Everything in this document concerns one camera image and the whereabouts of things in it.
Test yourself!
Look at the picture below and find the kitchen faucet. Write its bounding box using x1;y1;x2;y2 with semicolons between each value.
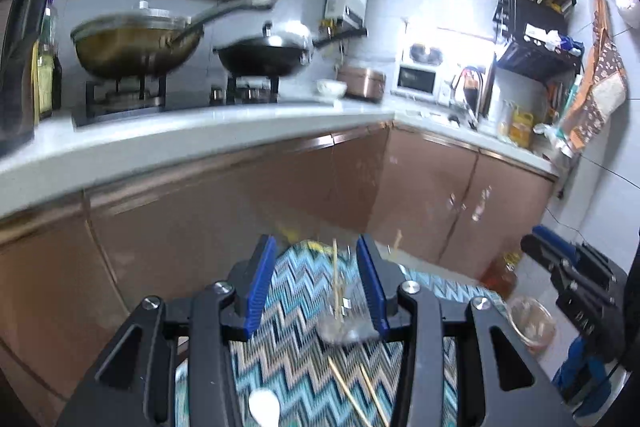
451;66;484;130

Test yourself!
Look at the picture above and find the blue gloved right hand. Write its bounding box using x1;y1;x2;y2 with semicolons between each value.
551;337;620;417

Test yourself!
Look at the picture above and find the trash bin with bag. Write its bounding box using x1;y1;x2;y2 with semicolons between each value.
508;296;556;357

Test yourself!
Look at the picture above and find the oil bottle on floor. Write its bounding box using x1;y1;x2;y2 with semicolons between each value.
480;251;522;300

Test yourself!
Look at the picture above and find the zigzag knitted table cloth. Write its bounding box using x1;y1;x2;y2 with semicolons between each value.
174;239;509;427

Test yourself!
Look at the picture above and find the white ceramic spoon middle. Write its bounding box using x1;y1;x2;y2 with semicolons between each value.
248;388;281;427

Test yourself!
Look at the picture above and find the yellow oil bottle on counter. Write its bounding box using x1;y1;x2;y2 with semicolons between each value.
509;107;535;148

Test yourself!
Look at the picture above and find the brown patterned apron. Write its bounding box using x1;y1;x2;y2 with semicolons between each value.
560;0;628;155

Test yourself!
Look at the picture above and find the white microwave oven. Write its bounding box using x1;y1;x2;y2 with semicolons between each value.
390;62;445;101

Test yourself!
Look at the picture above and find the brown rice cooker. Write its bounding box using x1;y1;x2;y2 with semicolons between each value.
336;66;386;103

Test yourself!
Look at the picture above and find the white bowl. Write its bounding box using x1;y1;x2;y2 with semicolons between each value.
316;79;347;98

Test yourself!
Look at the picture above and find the gas stove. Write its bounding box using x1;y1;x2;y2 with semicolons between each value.
71;76;336;128

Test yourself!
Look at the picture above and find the black wok with lid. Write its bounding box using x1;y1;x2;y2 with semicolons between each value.
213;20;369;78

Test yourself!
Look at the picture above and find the oil bottle beside kettle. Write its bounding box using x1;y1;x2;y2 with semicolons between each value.
37;0;62;119

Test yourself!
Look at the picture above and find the brass wok with glass lid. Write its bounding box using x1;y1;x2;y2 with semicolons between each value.
70;0;278;80

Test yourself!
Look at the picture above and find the wire utensil holder with plastic cup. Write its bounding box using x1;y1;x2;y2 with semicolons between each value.
317;241;378;347

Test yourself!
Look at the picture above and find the black wall dish rack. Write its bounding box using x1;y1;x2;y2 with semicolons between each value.
492;0;584;82

